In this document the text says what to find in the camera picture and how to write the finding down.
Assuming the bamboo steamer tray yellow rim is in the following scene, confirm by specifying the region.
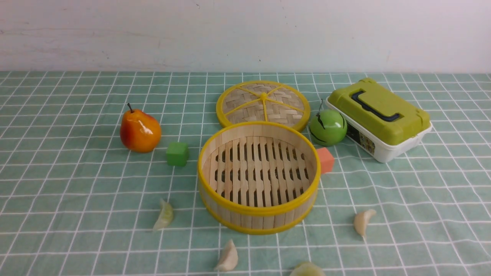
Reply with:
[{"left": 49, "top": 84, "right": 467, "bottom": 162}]
[{"left": 198, "top": 121, "right": 321, "bottom": 235}]

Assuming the white dumpling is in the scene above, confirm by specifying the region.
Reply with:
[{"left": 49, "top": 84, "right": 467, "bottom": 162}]
[
  {"left": 214, "top": 239, "right": 239, "bottom": 272},
  {"left": 353, "top": 209, "right": 377, "bottom": 239}
]

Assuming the greenish dumpling bottom edge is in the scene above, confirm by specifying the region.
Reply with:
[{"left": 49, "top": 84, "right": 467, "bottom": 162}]
[{"left": 289, "top": 261, "right": 326, "bottom": 276}]

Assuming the pale green dumpling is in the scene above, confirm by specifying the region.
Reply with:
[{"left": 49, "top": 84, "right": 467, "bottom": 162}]
[{"left": 152, "top": 199, "right": 174, "bottom": 231}]

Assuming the green cube block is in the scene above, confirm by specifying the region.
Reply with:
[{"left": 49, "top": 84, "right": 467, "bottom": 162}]
[{"left": 166, "top": 142, "right": 189, "bottom": 167}]

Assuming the green lid white lunch box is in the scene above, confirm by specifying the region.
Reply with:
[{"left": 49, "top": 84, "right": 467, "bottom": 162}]
[{"left": 326, "top": 77, "right": 433, "bottom": 163}]

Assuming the green toy apple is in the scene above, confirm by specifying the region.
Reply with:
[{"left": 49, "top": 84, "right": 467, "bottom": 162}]
[{"left": 308, "top": 100, "right": 348, "bottom": 146}]

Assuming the woven bamboo steamer lid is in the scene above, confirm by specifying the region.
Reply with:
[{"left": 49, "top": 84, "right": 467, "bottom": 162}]
[{"left": 216, "top": 80, "right": 311, "bottom": 132}]

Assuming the orange cube block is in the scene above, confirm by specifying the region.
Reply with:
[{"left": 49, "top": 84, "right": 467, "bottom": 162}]
[{"left": 317, "top": 148, "right": 335, "bottom": 174}]

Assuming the orange red toy pear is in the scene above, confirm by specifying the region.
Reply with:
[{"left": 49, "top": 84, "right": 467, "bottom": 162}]
[{"left": 120, "top": 103, "right": 161, "bottom": 153}]

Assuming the green checkered tablecloth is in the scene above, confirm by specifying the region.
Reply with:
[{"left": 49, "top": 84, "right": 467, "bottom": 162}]
[{"left": 0, "top": 71, "right": 491, "bottom": 276}]

